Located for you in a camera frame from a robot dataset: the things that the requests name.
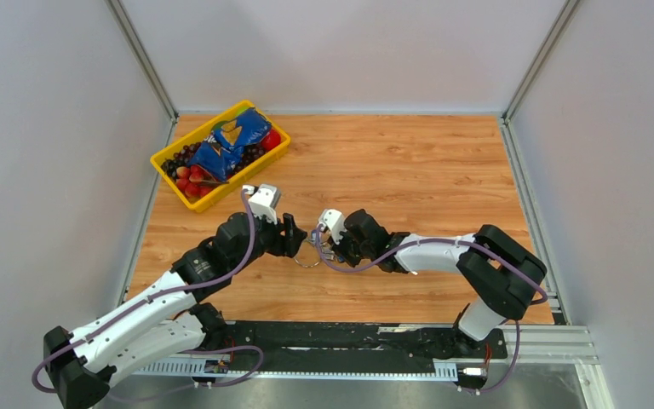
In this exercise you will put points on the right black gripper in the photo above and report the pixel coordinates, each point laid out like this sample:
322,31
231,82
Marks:
340,251

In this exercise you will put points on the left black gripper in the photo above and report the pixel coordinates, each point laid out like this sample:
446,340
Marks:
293,238

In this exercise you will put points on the large metal keyring with keys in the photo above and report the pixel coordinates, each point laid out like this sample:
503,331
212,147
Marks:
312,253

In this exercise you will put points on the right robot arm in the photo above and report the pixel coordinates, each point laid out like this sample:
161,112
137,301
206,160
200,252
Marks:
506,277

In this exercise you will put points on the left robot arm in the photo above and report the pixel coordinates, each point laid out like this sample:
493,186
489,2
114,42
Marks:
82,366

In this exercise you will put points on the red apple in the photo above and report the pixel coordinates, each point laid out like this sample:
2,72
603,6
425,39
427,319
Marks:
271,140

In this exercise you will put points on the blue snack bag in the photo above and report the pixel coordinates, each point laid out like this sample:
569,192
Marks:
226,141

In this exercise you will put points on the red strawberries cluster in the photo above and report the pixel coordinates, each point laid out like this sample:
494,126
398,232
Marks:
193,181

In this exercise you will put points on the dark grape bunch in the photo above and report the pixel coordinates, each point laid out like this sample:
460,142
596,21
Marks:
249,155

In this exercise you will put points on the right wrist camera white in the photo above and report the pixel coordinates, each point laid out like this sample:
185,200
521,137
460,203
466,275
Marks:
332,221

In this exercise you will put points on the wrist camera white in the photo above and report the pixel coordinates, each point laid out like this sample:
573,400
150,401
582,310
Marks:
263,201
332,221

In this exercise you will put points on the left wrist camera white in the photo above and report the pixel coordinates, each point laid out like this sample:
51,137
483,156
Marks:
263,201

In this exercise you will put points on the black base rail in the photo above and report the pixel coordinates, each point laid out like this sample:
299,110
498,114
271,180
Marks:
358,348

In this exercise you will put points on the aluminium frame rail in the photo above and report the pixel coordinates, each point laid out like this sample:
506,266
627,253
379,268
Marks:
526,344

